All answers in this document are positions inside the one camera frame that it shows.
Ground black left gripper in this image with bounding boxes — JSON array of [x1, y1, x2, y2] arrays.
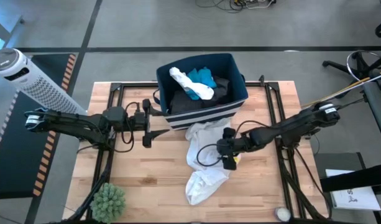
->
[[127, 98, 170, 149]]

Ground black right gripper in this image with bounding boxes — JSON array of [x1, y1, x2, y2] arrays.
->
[[217, 126, 252, 171]]

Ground dark grey garment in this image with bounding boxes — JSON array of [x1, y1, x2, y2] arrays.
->
[[170, 76, 231, 114]]

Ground white garment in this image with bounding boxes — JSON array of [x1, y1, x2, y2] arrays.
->
[[185, 118, 241, 206]]

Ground white sock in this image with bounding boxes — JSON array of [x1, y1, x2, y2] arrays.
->
[[168, 67, 215, 100]]

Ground teal blue cloth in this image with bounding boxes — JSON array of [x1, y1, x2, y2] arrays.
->
[[186, 67, 218, 101]]

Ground navy white striped fabric bin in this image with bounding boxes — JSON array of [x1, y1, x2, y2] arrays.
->
[[152, 52, 249, 131]]

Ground white round object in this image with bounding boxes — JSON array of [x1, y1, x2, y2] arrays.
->
[[274, 207, 292, 222]]

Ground green spiky plant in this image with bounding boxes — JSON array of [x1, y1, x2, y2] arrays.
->
[[90, 182, 127, 224]]

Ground white tower fan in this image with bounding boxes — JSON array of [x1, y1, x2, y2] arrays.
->
[[0, 47, 88, 116]]

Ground wooden stick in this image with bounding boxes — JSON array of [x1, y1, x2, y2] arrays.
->
[[301, 68, 381, 108]]

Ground black flat bar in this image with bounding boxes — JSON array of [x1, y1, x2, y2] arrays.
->
[[319, 163, 381, 193]]

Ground white paper sheet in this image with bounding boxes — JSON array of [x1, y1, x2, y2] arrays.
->
[[325, 169, 381, 212]]

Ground black hazard striped floor mat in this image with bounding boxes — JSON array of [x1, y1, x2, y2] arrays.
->
[[0, 53, 78, 200]]

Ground grey padded bench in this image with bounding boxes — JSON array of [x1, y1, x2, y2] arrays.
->
[[362, 81, 381, 150]]

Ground office chair base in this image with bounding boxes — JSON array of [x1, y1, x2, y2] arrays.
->
[[321, 49, 381, 91]]

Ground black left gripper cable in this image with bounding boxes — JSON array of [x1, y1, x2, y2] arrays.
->
[[114, 101, 141, 154]]

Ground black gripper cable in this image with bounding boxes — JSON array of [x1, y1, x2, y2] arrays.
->
[[114, 101, 141, 154], [196, 119, 272, 167]]

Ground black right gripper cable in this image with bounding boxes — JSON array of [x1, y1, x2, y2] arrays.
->
[[196, 119, 272, 167]]

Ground black metal table frame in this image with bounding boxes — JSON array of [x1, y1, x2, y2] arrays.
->
[[64, 74, 331, 224]]

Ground floor cable bundle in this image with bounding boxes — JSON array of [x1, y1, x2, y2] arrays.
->
[[195, 0, 277, 13]]

